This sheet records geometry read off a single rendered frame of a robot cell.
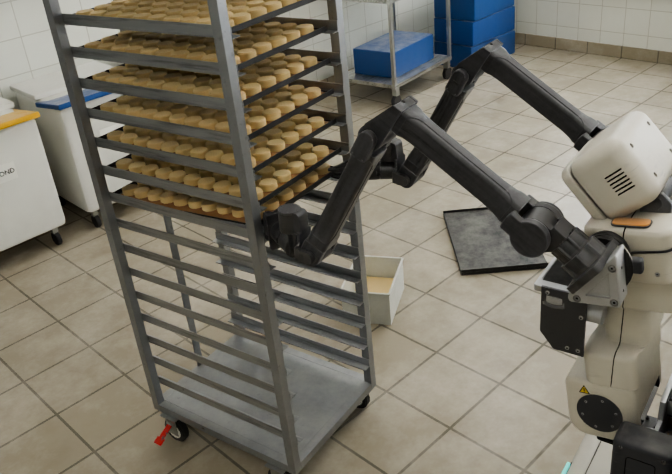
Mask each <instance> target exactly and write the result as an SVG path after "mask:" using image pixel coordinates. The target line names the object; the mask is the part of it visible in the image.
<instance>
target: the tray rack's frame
mask: <svg viewBox="0 0 672 474"><path fill-rule="evenodd" d="M42 2H43V5H44V9H45V12H46V16H47V20H48V23H49V27H50V31H51V34H52V38H53V41H54V45H55V49H56V52H57V56H58V60H59V63H60V67H61V71H62V74H63V78H64V81H65V85H66V89H67V92H68V96H69V100H70V103H71V107H72V111H73V114H74V118H75V121H76V125H77V129H78V132H79V136H80V140H81V143H82V147H83V151H84V154H85V158H86V161H87V165H88V169H89V172H90V176H91V180H92V183H93V187H94V191H95V194H96V198H97V201H98V205H99V209H100V212H101V216H102V220H103V223H104V227H105V230H106V234H107V238H108V241H109V245H110V249H111V252H112V256H113V260H114V263H115V267H116V270H117V274H118V278H119V281H120V285H121V289H122V292H123V296H124V300H125V303H126V307H127V310H128V314H129V318H130V321H131V325H132V329H133V332H134V336H135V340H136V343H137V347H138V350H139V354H140V358H141V361H142V365H143V369H144V372H145V376H146V380H147V383H148V387H149V390H150V394H151V398H152V401H153V405H154V408H155V409H157V410H159V411H161V412H163V413H162V414H160V416H161V417H163V418H165V420H166V423H167V422H170V423H172V424H173V425H174V427H171V429H170V431H169V432H170V433H172V434H174V435H176V436H178V437H179V435H178V431H177V427H176V423H175V422H176V421H178V420H180V421H182V422H184V423H186V424H188V425H190V426H192V427H194V428H197V429H199V430H201V431H203V432H205V433H207V434H209V435H211V436H213V437H216V438H218V439H220V440H222V441H224V442H226V443H228V444H230V445H232V446H234V447H237V448H239V449H241V450H243V451H245V452H247V453H249V454H251V455H253V456H255V457H258V458H260V459H262V460H264V461H266V462H267V463H266V464H265V465H264V466H265V467H267V468H269V469H270V472H271V474H284V473H285V472H286V471H287V472H289V471H288V465H287V459H286V453H285V448H284V442H283V438H282V437H279V436H277V435H275V434H273V433H270V432H268V431H266V430H264V429H262V428H259V427H257V426H255V425H253V424H250V423H248V422H246V421H244V420H241V419H239V418H237V417H235V416H232V415H230V414H228V413H226V412H223V411H221V410H219V409H217V408H215V407H212V406H210V405H208V404H206V403H203V402H201V401H199V400H197V399H194V398H192V397H190V396H188V395H185V394H183V393H181V392H179V391H177V390H174V389H172V388H169V389H168V390H167V391H166V392H165V393H162V390H161V386H160V382H159V378H158V374H157V371H156V367H155V363H154V359H153V356H152V352H151V348H150V344H149V341H148V337H147V333H146V329H145V325H144V322H143V318H142V314H141V310H140V307H139V303H138V299H137V295H136V292H135V288H134V284H133V280H132V276H131V273H130V269H129V265H128V261H127V258H126V254H125V250H124V246H123V242H122V239H121V235H120V231H119V227H118V224H117V220H116V216H115V212H114V209H113V205H112V201H111V197H110V193H109V190H108V186H107V182H106V178H105V175H104V171H103V167H102V163H101V160H100V156H99V152H98V148H97V144H96V141H95V137H94V133H93V129H92V126H91V122H90V118H89V114H88V110H87V107H86V103H85V99H84V95H83V92H82V88H81V84H80V80H79V77H78V73H77V69H76V65H75V61H74V58H73V54H72V50H71V46H70V43H69V39H68V35H67V31H66V28H65V24H64V20H63V16H62V12H61V9H60V5H59V1H58V0H42ZM224 344H225V345H228V346H231V347H233V348H236V349H238V350H241V351H244V352H246V353H249V354H252V355H254V356H257V357H259V358H262V359H265V360H267V361H269V355H268V349H267V346H265V345H263V344H260V343H257V342H255V341H252V340H249V339H246V338H244V337H241V336H238V335H236V334H235V335H233V336H232V337H231V338H230V339H229V340H227V341H226V342H225V343H224ZM207 358H209V359H211V360H214V361H216V362H219V363H221V364H224V365H226V366H229V367H231V368H233V369H236V370H238V371H241V372H243V373H246V374H248V375H251V376H253V377H256V378H258V379H261V380H263V381H266V382H268V383H271V384H273V378H272V373H271V370H269V369H266V368H264V367H261V366H259V365H256V364H254V363H251V362H248V361H246V360H243V359H241V358H238V357H236V356H233V355H230V354H228V353H225V352H223V351H220V350H218V349H217V350H215V351H214V352H213V353H212V354H211V355H209V356H208V357H207ZM283 358H284V364H285V367H286V368H288V369H291V370H292V372H291V373H290V374H289V375H288V376H286V377H287V383H288V389H289V391H291V392H293V393H296V395H295V396H294V397H293V398H292V399H291V400H290V401H291V408H292V413H293V414H295V415H298V416H300V417H299V418H298V419H297V420H296V421H295V423H294V426H295V432H296V435H297V436H299V437H301V438H303V440H302V441H301V442H300V443H299V444H298V451H299V457H300V463H301V469H303V467H304V466H305V465H306V464H307V463H308V462H309V461H310V459H311V458H312V457H313V456H314V455H315V454H316V453H317V452H318V450H319V449H320V448H321V447H322V446H323V445H324V444H325V443H326V441H327V440H328V439H329V438H330V437H331V436H332V435H333V433H334V432H335V431H336V430H337V429H338V428H339V427H340V426H341V424H342V423H343V422H344V421H345V420H346V419H347V418H348V417H349V415H350V414H351V413H352V412H353V411H354V410H355V409H356V407H357V406H358V405H359V404H360V403H361V402H362V401H363V400H364V398H365V397H366V396H367V395H368V394H369V393H370V392H371V391H372V387H371V384H370V383H368V382H365V381H364V374H361V373H358V372H355V371H353V370H350V369H347V368H344V367H342V366H339V365H336V364H333V363H331V362H328V361H325V360H322V359H319V358H317V357H314V356H311V355H308V354H306V353H303V352H300V351H297V350H295V349H292V348H289V347H288V348H286V349H285V350H284V351H283ZM191 371H193V372H196V373H198V374H200V375H203V376H205V377H207V378H210V379H212V380H215V381H217V382H219V383H222V384H224V385H226V386H229V387H231V388H234V389H236V390H238V391H241V392H243V393H245V394H248V395H250V396H253V397H255V398H257V399H260V400H262V401H264V402H267V403H269V404H272V405H274V406H276V407H277V401H276V396H275V393H272V392H270V391H267V390H265V389H262V388H260V387H257V386H255V385H253V384H250V383H248V382H245V381H243V380H240V379H238V378H235V377H233V376H231V375H228V374H226V373H223V372H221V371H218V370H216V369H214V368H211V367H209V366H206V365H204V364H201V363H199V362H197V366H196V367H195V368H194V369H192V370H191ZM177 383H179V384H181V385H183V386H185V387H188V388H190V389H192V390H194V391H197V392H199V393H201V394H204V395H206V396H208V397H210V398H213V399H215V400H217V401H220V402H222V403H224V404H226V405H229V406H231V407H233V408H235V409H238V410H240V411H242V412H245V413H247V414H249V415H251V416H254V417H256V418H258V419H260V420H263V421H265V422H267V423H270V424H272V425H274V426H276V427H279V428H281V425H280V419H279V416H277V415H275V414H273V413H270V412H268V411H266V410H263V409H261V408H259V407H256V406H254V405H252V404H249V403H247V402H245V401H242V400H240V399H238V398H235V397H233V396H231V395H228V394H226V393H224V392H221V391H219V390H217V389H214V388H212V387H210V386H207V385H205V384H203V383H200V382H198V381H196V380H193V379H191V378H189V377H186V376H184V377H183V378H182V379H180V380H179V381H178V382H177ZM273 385H274V384H273Z"/></svg>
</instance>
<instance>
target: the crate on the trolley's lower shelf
mask: <svg viewBox="0 0 672 474"><path fill-rule="evenodd" d="M394 44H395V61H396V78H398V77H399V76H401V75H403V74H405V73H407V72H409V71H411V70H412V69H414V68H416V67H418V66H420V65H422V64H424V63H425V62H427V61H429V60H431V59H433V58H434V50H433V34H431V33H420V32H409V31H397V30H394ZM353 56H354V67H355V73H356V74H364V75H371V76H379V77H387V78H392V76H391V60H390V43H389V32H388V33H386V34H384V35H382V36H379V37H377V38H375V39H373V40H371V41H369V42H366V43H364V44H362V45H360V46H358V47H355V48H353Z"/></svg>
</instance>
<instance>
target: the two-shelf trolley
mask: <svg viewBox="0 0 672 474"><path fill-rule="evenodd" d="M342 1H350V2H364V3H378V4H387V11H388V27H389V43H390V60H391V76H392V78H387V77H379V76H371V75H364V74H356V73H355V68H354V69H352V70H350V71H348V76H349V82H350V83H356V84H363V85H370V86H376V87H383V88H390V89H392V96H393V97H392V100H391V104H392V106H393V105H395V104H397V103H398V102H400V101H401V96H400V90H399V87H400V86H402V85H404V84H406V83H408V82H410V81H412V80H414V79H415V78H417V77H419V76H421V75H423V74H425V73H427V72H428V71H430V70H432V69H434V68H436V67H438V66H440V65H442V64H443V68H444V69H443V73H442V75H443V78H444V79H449V78H450V76H451V72H452V71H451V68H450V60H452V56H451V12H450V0H446V31H447V55H442V54H434V58H433V59H431V60H429V61H427V62H425V63H424V64H422V65H420V66H418V67H416V68H414V69H412V70H411V71H409V72H407V73H405V74H403V75H401V76H399V77H398V78H396V61H395V44H394V30H396V15H395V2H397V1H400V0H342Z"/></svg>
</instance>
